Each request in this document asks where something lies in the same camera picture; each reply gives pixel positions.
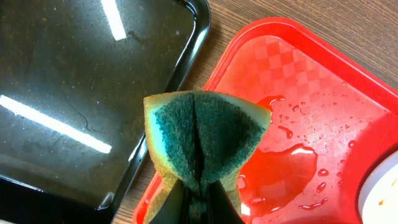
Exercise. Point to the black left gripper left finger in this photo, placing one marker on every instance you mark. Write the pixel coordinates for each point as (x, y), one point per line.
(176, 206)

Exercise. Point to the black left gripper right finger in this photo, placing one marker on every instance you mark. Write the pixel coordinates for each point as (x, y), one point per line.
(220, 210)

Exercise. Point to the green yellow sponge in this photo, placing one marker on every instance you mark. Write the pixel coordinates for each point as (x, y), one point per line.
(200, 137)

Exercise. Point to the white plate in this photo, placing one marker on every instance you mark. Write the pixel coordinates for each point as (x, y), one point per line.
(377, 201)

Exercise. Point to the red plastic tray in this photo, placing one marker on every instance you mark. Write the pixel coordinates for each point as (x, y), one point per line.
(332, 123)

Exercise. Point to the black water tray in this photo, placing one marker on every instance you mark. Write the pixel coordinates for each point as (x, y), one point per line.
(74, 75)

